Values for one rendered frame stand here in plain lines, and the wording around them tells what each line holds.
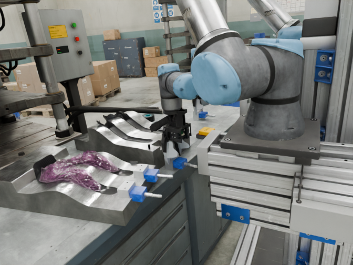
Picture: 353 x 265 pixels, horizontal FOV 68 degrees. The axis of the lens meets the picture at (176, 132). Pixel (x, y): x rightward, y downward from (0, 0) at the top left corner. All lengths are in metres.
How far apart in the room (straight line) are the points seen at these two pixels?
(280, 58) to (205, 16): 0.19
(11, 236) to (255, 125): 0.75
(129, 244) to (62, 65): 1.14
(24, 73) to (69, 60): 3.76
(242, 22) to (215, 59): 6.89
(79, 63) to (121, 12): 7.02
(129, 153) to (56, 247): 0.45
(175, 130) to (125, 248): 0.45
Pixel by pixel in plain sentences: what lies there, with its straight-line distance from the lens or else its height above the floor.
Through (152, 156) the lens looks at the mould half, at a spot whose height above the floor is 0.87.
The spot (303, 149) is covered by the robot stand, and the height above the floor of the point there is 1.04.
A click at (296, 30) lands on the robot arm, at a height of 1.26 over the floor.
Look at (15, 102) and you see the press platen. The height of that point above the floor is 1.04.
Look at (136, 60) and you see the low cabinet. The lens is 8.06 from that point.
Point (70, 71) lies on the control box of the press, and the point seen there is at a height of 1.12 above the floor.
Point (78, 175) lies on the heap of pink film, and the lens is 0.91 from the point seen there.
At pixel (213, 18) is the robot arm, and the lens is 0.64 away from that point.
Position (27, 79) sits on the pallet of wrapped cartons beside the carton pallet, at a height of 0.69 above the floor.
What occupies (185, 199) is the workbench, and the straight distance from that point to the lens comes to 1.27.
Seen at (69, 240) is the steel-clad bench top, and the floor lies 0.80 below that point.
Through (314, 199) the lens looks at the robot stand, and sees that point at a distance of 0.65.
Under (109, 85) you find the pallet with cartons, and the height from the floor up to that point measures 0.27.
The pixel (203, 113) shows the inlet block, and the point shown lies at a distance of 1.52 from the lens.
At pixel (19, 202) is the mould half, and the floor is 0.83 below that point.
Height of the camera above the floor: 1.32
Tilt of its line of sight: 22 degrees down
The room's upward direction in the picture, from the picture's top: 6 degrees counter-clockwise
